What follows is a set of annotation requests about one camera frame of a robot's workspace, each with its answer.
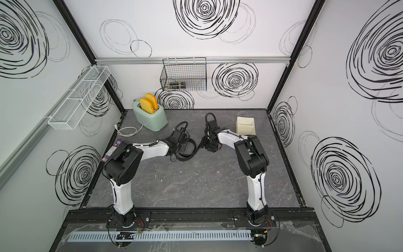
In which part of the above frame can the cream divided storage organizer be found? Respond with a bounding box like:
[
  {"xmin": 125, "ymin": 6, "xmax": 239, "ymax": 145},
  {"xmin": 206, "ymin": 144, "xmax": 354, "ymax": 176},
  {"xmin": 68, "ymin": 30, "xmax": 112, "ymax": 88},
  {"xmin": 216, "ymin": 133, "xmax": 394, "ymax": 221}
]
[{"xmin": 236, "ymin": 117, "xmax": 256, "ymax": 135}]

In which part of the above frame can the white toaster power cord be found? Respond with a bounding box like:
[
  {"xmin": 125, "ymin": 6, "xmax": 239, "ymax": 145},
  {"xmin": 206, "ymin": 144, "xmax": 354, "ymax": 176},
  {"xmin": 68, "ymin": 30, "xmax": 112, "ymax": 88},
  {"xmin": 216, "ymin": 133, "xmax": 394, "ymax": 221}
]
[{"xmin": 113, "ymin": 123, "xmax": 144, "ymax": 138}]

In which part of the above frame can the mint green toaster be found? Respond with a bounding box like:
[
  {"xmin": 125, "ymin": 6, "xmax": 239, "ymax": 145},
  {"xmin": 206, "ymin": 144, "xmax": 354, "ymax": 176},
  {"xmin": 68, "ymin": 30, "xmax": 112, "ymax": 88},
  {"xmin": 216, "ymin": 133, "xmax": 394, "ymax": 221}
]
[{"xmin": 132, "ymin": 100, "xmax": 168, "ymax": 132}]

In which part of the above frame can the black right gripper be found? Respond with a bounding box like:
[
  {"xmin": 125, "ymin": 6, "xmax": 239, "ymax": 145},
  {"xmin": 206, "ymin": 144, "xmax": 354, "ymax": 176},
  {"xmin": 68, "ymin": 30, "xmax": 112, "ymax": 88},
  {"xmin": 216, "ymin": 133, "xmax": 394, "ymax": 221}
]
[{"xmin": 190, "ymin": 136, "xmax": 219, "ymax": 154}]

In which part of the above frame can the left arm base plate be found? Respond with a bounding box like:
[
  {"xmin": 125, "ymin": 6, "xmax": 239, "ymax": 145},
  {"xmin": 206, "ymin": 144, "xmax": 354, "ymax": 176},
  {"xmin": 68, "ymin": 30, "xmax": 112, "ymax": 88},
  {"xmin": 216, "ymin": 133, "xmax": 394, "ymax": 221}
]
[{"xmin": 107, "ymin": 209, "xmax": 151, "ymax": 229}]

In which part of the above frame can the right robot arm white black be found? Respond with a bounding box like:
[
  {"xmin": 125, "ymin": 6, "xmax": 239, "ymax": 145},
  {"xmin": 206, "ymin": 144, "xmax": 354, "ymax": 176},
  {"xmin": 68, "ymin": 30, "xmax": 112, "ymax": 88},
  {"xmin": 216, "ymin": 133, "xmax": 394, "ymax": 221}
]
[{"xmin": 201, "ymin": 120, "xmax": 269, "ymax": 226}]

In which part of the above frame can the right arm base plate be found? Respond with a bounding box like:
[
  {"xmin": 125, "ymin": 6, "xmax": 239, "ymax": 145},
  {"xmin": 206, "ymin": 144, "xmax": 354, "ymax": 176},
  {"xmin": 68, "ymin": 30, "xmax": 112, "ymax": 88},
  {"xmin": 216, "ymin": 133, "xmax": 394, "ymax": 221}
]
[{"xmin": 233, "ymin": 208, "xmax": 279, "ymax": 227}]

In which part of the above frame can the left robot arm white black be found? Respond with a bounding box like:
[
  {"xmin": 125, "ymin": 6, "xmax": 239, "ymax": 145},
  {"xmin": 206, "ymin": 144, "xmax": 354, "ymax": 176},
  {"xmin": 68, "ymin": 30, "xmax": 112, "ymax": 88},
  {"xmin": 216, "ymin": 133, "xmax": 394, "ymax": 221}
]
[{"xmin": 104, "ymin": 128, "xmax": 189, "ymax": 228}]

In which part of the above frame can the long black leather belt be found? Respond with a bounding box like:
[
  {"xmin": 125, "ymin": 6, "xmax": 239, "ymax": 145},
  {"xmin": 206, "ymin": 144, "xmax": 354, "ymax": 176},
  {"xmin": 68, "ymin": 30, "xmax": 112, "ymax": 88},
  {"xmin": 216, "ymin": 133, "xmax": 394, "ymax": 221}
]
[{"xmin": 175, "ymin": 139, "xmax": 202, "ymax": 162}]

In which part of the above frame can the black wire wall basket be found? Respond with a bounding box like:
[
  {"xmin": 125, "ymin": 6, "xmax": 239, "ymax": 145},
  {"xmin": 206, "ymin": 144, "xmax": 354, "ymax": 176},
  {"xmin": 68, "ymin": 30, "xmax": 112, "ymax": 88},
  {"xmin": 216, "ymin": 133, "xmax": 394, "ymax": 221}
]
[{"xmin": 160, "ymin": 57, "xmax": 207, "ymax": 91}]

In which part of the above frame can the slotted grey cable duct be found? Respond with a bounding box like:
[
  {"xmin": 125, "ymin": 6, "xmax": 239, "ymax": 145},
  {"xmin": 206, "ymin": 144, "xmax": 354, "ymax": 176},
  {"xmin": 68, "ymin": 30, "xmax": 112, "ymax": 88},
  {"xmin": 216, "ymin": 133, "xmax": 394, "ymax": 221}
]
[{"xmin": 67, "ymin": 230, "xmax": 253, "ymax": 243}]

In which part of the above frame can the rear yellow toast slice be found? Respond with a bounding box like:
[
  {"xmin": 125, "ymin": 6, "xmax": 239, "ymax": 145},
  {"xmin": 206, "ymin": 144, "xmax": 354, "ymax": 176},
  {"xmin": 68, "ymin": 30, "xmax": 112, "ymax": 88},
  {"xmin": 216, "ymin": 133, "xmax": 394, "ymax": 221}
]
[{"xmin": 145, "ymin": 93, "xmax": 158, "ymax": 111}]

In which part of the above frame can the dark item in basket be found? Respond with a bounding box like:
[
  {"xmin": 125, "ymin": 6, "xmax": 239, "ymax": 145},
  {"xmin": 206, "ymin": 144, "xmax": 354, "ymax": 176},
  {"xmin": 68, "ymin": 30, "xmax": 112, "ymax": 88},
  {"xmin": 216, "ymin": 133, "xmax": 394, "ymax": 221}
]
[{"xmin": 166, "ymin": 81, "xmax": 186, "ymax": 90}]

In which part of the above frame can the purple snack packet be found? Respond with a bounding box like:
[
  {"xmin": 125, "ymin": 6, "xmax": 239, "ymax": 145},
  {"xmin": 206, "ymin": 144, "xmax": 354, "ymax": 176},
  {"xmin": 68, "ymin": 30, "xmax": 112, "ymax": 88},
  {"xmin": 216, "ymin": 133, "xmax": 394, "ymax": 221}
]
[{"xmin": 101, "ymin": 139, "xmax": 123, "ymax": 163}]

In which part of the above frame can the yellow toast slice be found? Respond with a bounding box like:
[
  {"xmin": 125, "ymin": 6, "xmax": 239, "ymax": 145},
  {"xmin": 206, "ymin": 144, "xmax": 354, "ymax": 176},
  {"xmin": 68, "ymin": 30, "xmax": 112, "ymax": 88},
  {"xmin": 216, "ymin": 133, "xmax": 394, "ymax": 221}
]
[
  {"xmin": 145, "ymin": 93, "xmax": 158, "ymax": 111},
  {"xmin": 140, "ymin": 98, "xmax": 155, "ymax": 114}
]

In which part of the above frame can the front yellow toast slice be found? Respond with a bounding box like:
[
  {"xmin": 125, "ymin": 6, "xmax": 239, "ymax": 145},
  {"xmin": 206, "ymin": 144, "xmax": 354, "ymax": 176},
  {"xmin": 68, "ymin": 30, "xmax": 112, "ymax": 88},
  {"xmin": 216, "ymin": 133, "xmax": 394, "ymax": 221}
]
[{"xmin": 140, "ymin": 98, "xmax": 155, "ymax": 114}]

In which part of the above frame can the white mesh wall shelf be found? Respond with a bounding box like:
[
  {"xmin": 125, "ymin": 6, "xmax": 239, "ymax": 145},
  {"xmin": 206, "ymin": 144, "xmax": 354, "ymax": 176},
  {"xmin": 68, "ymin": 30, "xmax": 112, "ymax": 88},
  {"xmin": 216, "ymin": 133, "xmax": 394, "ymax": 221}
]
[{"xmin": 48, "ymin": 66, "xmax": 111, "ymax": 130}]

